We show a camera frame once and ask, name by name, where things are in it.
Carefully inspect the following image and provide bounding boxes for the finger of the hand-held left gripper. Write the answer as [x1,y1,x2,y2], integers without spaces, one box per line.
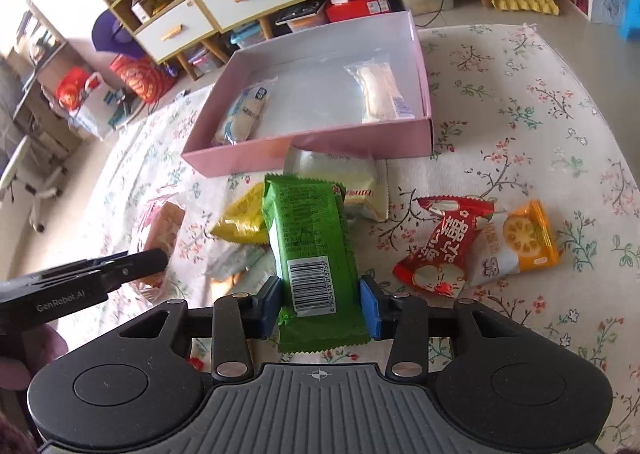
[100,248,169,294]

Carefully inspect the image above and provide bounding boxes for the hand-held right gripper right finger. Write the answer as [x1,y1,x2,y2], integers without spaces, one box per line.
[359,275,525,380]

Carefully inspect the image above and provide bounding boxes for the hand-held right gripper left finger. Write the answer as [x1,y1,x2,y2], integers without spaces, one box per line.
[117,277,286,381]

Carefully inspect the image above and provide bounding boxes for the clear-wrapped brown cake packet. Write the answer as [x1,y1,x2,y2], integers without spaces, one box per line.
[129,199,187,305]

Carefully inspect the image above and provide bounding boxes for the yellow snack packet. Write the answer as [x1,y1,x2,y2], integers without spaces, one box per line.
[209,181,271,245]

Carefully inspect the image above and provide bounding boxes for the red snack packet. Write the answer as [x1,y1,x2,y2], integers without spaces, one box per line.
[392,195,496,297]

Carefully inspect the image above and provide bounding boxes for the white red-label snack packet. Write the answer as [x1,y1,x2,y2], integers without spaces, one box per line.
[282,147,391,222]

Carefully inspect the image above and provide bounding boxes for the pink cardboard box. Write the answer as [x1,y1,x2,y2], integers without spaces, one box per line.
[181,10,433,178]

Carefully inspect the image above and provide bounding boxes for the orange white snack packet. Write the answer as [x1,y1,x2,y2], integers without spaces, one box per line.
[465,199,559,287]

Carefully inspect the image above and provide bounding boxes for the person's left hand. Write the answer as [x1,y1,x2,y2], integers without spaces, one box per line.
[0,321,69,391]

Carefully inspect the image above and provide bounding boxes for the pale green snack packet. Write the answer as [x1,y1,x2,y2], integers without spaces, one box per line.
[204,243,278,292]

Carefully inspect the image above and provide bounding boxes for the white office chair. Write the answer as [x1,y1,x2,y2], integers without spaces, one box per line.
[0,134,68,232]

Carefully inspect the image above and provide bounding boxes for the white shopping bag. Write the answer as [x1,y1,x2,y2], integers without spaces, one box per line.
[70,74,138,140]

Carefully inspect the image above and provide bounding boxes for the white blue snack packet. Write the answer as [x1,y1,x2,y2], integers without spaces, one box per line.
[212,79,278,147]

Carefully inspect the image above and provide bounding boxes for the red gift bag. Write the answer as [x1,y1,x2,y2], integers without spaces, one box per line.
[109,54,176,102]

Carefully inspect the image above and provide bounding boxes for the red plastic bag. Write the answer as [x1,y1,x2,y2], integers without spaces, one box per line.
[54,67,103,108]

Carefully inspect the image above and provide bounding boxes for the purple hat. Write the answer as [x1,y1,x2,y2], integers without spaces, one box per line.
[91,10,151,60]

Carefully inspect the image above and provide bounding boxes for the blue storage bin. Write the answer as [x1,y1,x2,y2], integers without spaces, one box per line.
[231,23,273,49]

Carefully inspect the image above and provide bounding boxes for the red box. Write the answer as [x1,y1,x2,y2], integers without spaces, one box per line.
[325,0,393,24]

